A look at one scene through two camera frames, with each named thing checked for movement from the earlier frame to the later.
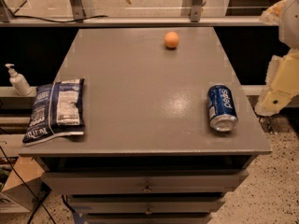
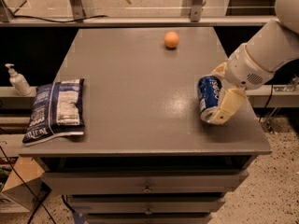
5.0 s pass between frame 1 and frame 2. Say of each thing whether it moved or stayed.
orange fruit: stayed
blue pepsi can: moved
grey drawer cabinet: stayed
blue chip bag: stayed
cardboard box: stayed
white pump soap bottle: stayed
